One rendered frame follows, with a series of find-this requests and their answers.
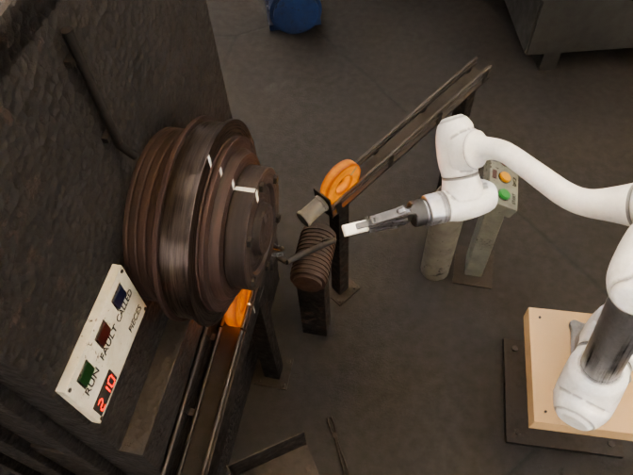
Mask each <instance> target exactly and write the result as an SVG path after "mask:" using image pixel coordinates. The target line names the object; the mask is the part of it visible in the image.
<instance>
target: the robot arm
mask: <svg viewBox="0 0 633 475"><path fill-rule="evenodd" d="M435 144H436V154H437V161H438V166H439V169H440V172H441V176H442V190H441V191H436V192H433V193H430V194H426V195H423V196H422V197H421V199H416V200H412V201H410V202H409V203H408V204H407V207H406V208H405V206H404V205H402V206H399V207H397V208H394V209H391V210H388V211H385V212H382V213H379V214H376V215H373V216H370V217H369V218H370V219H369V218H368V216H366V217H365V220H363V221H357V222H352V223H348V224H344V225H342V227H341V228H342V231H343V234H344V237H347V236H351V235H355V234H359V233H363V232H368V234H370V233H372V232H377V231H382V230H388V229H398V225H400V226H401V225H405V224H406V223H407V222H410V223H411V224H412V226H414V227H418V226H422V225H426V224H427V225H429V226H433V225H437V224H440V223H446V222H449V221H467V220H471V219H474V218H476V217H478V216H481V215H484V214H486V213H488V212H490V211H492V210H493V209H494V208H495V207H496V205H497V202H498V192H497V188H496V186H495V184H493V183H492V182H490V181H488V180H485V179H480V177H479V168H481V167H482V166H483V165H484V164H485V163H486V161H487V160H496V161H499V162H501V163H503V164H504V165H506V166H507V167H509V168H510V169H511V170H512V171H514V172H515V173H517V174H518V175H519V176H520V177H522V178H523V179H524V180H526V181H527V182H528V183H529V184H531V185H532V186H533V187H534V188H536V189H537V190H539V191H540V192H541V193H542V194H543V195H544V196H545V197H547V198H548V199H549V200H551V201H552V202H553V203H555V204H556V205H558V206H560V207H562V208H564V209H566V210H568V211H570V212H572V213H575V214H577V215H580V216H583V217H587V218H592V219H597V220H601V221H610V222H615V223H619V224H622V225H626V226H629V228H628V229H627V230H626V232H625V234H624V236H623V238H622V239H621V241H620V243H619V245H618V247H617V249H616V251H615V253H614V255H613V257H612V258H611V261H610V263H609V268H608V271H607V277H606V285H607V292H608V295H609V296H608V298H607V300H606V302H605V304H603V305H602V306H600V307H599V308H598V309H597V310H596V311H595V312H594V313H593V314H592V315H591V317H590V318H589V319H588V321H587V322H586V323H583V322H580V321H578V320H575V319H573V320H571V321H570V322H569V329H570V332H571V355H570V357H569V358H568V360H567V362H566V364H565V365H564V367H563V369H562V371H561V374H560V377H559V379H558V380H557V382H556V385H555V387H554V390H553V405H554V409H555V411H556V413H557V415H558V417H559V418H560V419H561V420H562V421H564V422H565V423H566V424H568V425H570V426H572V427H574V428H576V429H578V430H580V431H591V430H595V429H597V428H599V427H601V426H602V425H604V424H605V423H607V422H608V421H609V420H610V418H611V416H612V415H613V413H614V411H615V410H616V408H617V406H618V404H619V402H620V400H621V398H622V396H623V395H624V393H625V390H626V387H627V385H628V384H629V383H630V382H631V381H632V378H631V375H630V373H631V371H632V370H633V183H631V184H626V185H621V186H617V187H611V188H599V189H588V188H581V187H579V186H577V185H574V184H573V183H571V182H569V181H567V180H566V179H564V178H563V177H561V176H560V175H558V174H557V173H555V172H553V171H552V170H551V169H549V168H548V167H546V166H545V165H544V164H543V163H541V162H540V161H538V160H537V159H535V158H534V157H532V156H531V155H529V154H528V153H526V152H525V151H523V150H522V149H520V148H519V147H517V146H515V145H513V144H512V143H510V142H507V141H505V140H503V139H496V138H490V137H486V136H485V135H484V133H483V132H481V131H480V130H477V129H475V128H474V125H473V123H472V122H471V121H470V119H469V118H468V117H467V116H464V115H463V114H458V115H454V116H451V117H448V118H445V119H443V120H441V121H440V123H439V124H438V126H437V130H436V137H435Z"/></svg>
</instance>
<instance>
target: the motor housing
mask: <svg viewBox="0 0 633 475"><path fill-rule="evenodd" d="M323 238H336V233H335V232H334V230H333V229H332V228H331V227H330V226H328V225H326V224H323V223H319V222H314V223H312V224H311V225H310V226H309V227H307V226H304V227H303V229H302V230H301V232H300V239H299V243H298V246H297V250H296V252H295V254H297V253H299V252H301V251H304V250H306V249H308V248H310V247H312V246H315V245H317V244H319V243H321V242H322V239H323ZM335 245H336V243H334V244H333V245H330V246H328V247H326V248H323V249H321V250H318V251H316V252H314V253H311V254H308V255H306V256H305V257H303V258H301V259H299V260H297V261H295V262H293V264H292V268H291V271H290V280H291V282H292V283H293V284H294V286H295V287H296V288H297V291H298V298H299V305H300V317H301V325H302V331H303V332H304V333H307V334H313V335H318V336H327V335H328V331H329V326H330V321H331V310H330V290H329V274H330V270H331V265H332V262H333V254H334V250H335Z"/></svg>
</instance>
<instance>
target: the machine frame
mask: <svg viewBox="0 0 633 475"><path fill-rule="evenodd" d="M65 26H69V27H72V28H73V32H74V34H75V36H76V38H77V40H78V42H79V44H80V45H81V46H82V49H83V51H84V52H83V53H84V55H85V57H86V60H87V62H88V64H89V67H90V69H91V71H92V73H93V75H94V78H95V80H96V82H97V84H98V87H99V89H100V91H101V93H102V94H103V97H104V99H105V102H106V105H107V107H108V109H109V111H110V113H111V116H112V118H113V120H114V122H115V123H116V125H117V126H118V130H119V132H120V135H121V137H122V140H123V142H124V143H126V144H127V145H128V146H130V147H131V148H133V149H134V150H135V151H137V152H138V158H137V159H134V160H133V159H132V158H130V157H129V156H127V155H125V154H124V153H122V152H121V151H120V150H118V149H117V148H115V146H114V144H113V142H112V140H111V141H110V142H109V143H103V142H102V140H101V136H102V135H103V134H104V132H105V130H106V127H105V125H104V123H103V121H102V118H101V116H100V114H99V112H98V110H97V108H96V106H95V104H94V103H93V100H92V98H91V96H90V94H89V91H88V89H87V87H86V85H85V83H84V80H83V78H82V76H81V74H80V72H79V71H78V69H77V67H76V65H75V66H74V67H73V69H71V68H66V67H65V65H64V63H63V60H64V59H65V57H66V56H67V55H68V54H69V52H70V51H69V49H68V47H67V44H66V42H65V40H64V39H63V37H62V35H61V33H60V30H61V29H62V28H63V27H65ZM202 115H208V116H212V117H215V118H216V119H217V120H218V121H219V122H225V121H227V120H229V119H232V114H231V110H230V106H229V102H228V97H227V93H226V89H225V84H224V80H223V75H222V71H221V67H220V63H219V55H218V50H217V46H216V42H215V37H214V33H213V28H212V25H211V20H210V16H209V11H208V7H207V3H206V0H0V467H1V468H3V469H5V470H7V471H9V472H11V473H13V474H15V475H160V472H161V469H162V467H163V463H164V460H165V457H166V453H167V450H168V447H169V443H170V439H171V435H172V432H173V429H174V425H175V422H176V419H177V416H178V413H179V409H180V406H181V403H182V399H183V397H184V394H185V390H186V387H187V381H188V378H189V375H190V372H191V369H192V366H193V362H194V359H195V356H196V352H197V350H198V347H199V343H200V340H201V337H202V333H203V328H204V326H201V325H199V324H198V323H197V322H196V321H195V320H194V319H188V320H186V321H183V322H179V321H174V320H171V319H169V318H168V317H167V316H166V315H165V313H164V312H163V310H162V309H161V307H160V304H159V302H153V301H147V300H143V299H142V300H143V301H144V303H145V305H146V306H147V307H146V308H147V309H146V311H145V313H144V315H143V318H142V320H141V323H140V325H139V327H138V331H137V333H136V336H135V338H134V341H133V343H132V346H131V348H130V351H129V353H128V355H127V357H126V360H125V362H124V365H123V367H122V371H121V374H120V376H119V379H118V381H117V383H116V385H115V388H114V390H113V393H112V395H111V398H110V400H109V403H108V406H107V408H106V410H105V414H104V416H103V419H102V421H101V423H96V422H91V421H90V420H89V419H88V418H86V417H85V416H84V415H83V414H81V413H80V412H79V411H78V410H77V409H75V408H74V407H73V406H72V405H71V404H69V403H68V402H67V401H66V400H65V399H63V398H62V397H61V396H60V395H59V394H57V393H56V388H57V385H58V383H59V381H60V378H61V376H62V374H63V372H64V369H65V368H66V366H67V364H68V362H69V359H70V357H71V355H72V353H73V349H74V347H75V345H76V343H77V340H78V338H79V337H80V335H81V333H82V330H83V328H84V326H85V324H86V322H87V319H88V317H89V314H90V311H91V309H92V307H93V306H94V304H95V301H96V299H97V297H98V295H99V293H100V290H101V288H102V286H103V284H104V281H105V279H106V277H107V275H108V272H109V270H110V268H111V266H112V264H116V265H122V267H123V269H124V270H125V266H124V260H123V251H122V226H123V215H124V209H125V203H126V198H127V193H128V189H129V186H130V182H131V179H132V176H133V172H134V170H135V167H136V165H137V163H138V159H139V157H140V155H141V153H142V151H143V150H144V148H145V146H146V145H147V143H148V142H149V140H150V139H151V138H152V137H153V136H154V135H155V134H156V133H157V132H158V131H159V130H161V129H163V128H165V127H178V128H186V127H187V125H188V124H189V123H190V122H191V121H193V120H194V119H195V118H197V117H199V116H202ZM125 272H126V270H125ZM257 359H258V354H257V350H256V348H255V345H254V342H253V339H251V342H250V346H249V349H248V353H247V357H246V361H245V364H244V368H243V371H242V375H241V379H240V383H239V387H238V390H237V393H236V397H235V404H234V408H233V412H232V414H231V418H230V422H229V426H228V430H227V434H226V437H225V440H224V444H223V448H222V452H221V456H220V459H219V465H218V469H217V473H216V475H226V473H227V465H229V463H230V459H231V455H232V452H233V448H234V444H235V439H236V435H237V432H238V428H239V424H240V421H241V418H242V414H243V411H244V407H245V403H246V400H247V397H248V393H249V390H250V386H251V382H252V376H253V373H254V370H255V366H256V362H257Z"/></svg>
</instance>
